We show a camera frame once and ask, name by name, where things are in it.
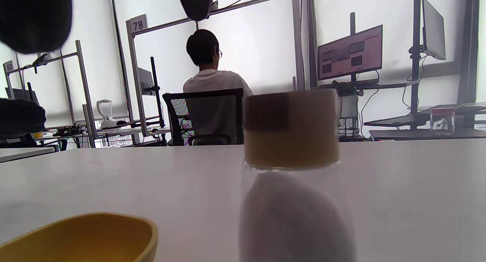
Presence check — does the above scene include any black side-on monitor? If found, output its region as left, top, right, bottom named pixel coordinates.
left=421, top=0, right=447, bottom=60

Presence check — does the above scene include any white blender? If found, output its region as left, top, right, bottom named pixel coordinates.
left=96, top=99, right=118, bottom=130

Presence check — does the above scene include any clear dispenser with wooden cap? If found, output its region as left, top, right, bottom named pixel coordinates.
left=239, top=89, right=357, bottom=262

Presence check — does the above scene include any monitor with pink screen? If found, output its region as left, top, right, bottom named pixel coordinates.
left=317, top=25, right=384, bottom=81

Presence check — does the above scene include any small yellow dish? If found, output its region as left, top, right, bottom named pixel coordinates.
left=0, top=213, right=159, bottom=262

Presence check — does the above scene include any aluminium frame with number tag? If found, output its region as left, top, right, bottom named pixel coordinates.
left=126, top=0, right=304, bottom=137

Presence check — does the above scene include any black mesh office chair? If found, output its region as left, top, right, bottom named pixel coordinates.
left=163, top=88, right=244, bottom=146

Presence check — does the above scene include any clear water bottle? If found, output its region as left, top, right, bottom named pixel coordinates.
left=336, top=84, right=360, bottom=138

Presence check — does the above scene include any low aluminium frame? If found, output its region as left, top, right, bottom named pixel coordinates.
left=3, top=40, right=97, bottom=148

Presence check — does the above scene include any small monitor on pole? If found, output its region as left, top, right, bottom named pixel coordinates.
left=137, top=57, right=166, bottom=143

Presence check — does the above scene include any white work table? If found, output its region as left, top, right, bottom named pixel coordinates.
left=0, top=146, right=57, bottom=164

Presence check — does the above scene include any clear jar with red lid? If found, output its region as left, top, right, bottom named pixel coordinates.
left=430, top=108, right=456, bottom=133

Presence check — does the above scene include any black monitor pole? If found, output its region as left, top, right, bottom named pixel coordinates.
left=409, top=0, right=422, bottom=118

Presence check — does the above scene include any person's right hand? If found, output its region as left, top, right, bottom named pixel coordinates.
left=0, top=0, right=217, bottom=139

